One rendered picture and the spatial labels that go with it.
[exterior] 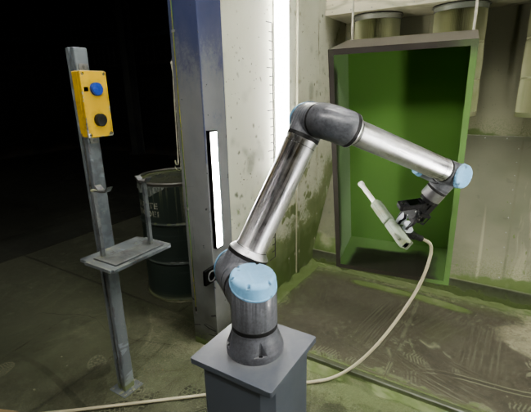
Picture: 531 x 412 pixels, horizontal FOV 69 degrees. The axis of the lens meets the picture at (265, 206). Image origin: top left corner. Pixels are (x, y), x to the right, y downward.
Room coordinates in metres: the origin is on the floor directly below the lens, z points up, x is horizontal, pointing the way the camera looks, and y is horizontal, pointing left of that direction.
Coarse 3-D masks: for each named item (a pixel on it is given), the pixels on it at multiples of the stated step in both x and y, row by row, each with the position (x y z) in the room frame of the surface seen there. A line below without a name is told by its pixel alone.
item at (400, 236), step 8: (360, 184) 1.94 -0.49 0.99; (368, 192) 1.87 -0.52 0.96; (376, 200) 1.78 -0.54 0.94; (376, 208) 1.75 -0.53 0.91; (384, 208) 1.72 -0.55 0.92; (384, 216) 1.69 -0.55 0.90; (392, 216) 1.70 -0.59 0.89; (384, 224) 1.67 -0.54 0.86; (392, 224) 1.62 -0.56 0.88; (392, 232) 1.60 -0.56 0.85; (400, 232) 1.56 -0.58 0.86; (400, 240) 1.54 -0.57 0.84; (408, 240) 1.52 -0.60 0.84
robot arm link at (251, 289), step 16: (240, 272) 1.11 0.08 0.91; (256, 272) 1.11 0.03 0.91; (272, 272) 1.12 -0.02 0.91; (224, 288) 1.16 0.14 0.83; (240, 288) 1.04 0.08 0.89; (256, 288) 1.04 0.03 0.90; (272, 288) 1.07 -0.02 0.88; (240, 304) 1.04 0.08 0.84; (256, 304) 1.03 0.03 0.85; (272, 304) 1.06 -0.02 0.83; (240, 320) 1.04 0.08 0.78; (256, 320) 1.03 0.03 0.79; (272, 320) 1.06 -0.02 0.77
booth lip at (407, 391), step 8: (312, 360) 1.81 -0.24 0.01; (320, 360) 1.79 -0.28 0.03; (328, 360) 1.78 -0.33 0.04; (336, 368) 1.74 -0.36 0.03; (344, 368) 1.72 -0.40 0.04; (360, 376) 1.67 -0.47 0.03; (368, 376) 1.65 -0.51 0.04; (376, 384) 1.62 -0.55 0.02; (384, 384) 1.60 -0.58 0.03; (392, 384) 1.59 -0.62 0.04; (400, 392) 1.56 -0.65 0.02; (408, 392) 1.54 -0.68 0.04; (416, 392) 1.53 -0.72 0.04; (424, 400) 1.50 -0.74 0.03; (432, 400) 1.49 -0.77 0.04; (440, 400) 1.48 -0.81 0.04; (440, 408) 1.46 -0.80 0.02; (448, 408) 1.44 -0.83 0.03; (456, 408) 1.43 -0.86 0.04
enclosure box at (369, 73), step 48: (336, 48) 1.86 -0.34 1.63; (384, 48) 1.76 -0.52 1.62; (432, 48) 2.00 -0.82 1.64; (336, 96) 2.01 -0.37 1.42; (384, 96) 2.14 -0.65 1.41; (432, 96) 2.04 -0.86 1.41; (432, 144) 2.07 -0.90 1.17; (336, 192) 1.99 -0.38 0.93; (384, 192) 2.24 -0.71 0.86; (336, 240) 2.05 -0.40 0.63; (384, 240) 2.29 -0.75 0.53; (432, 240) 2.16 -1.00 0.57
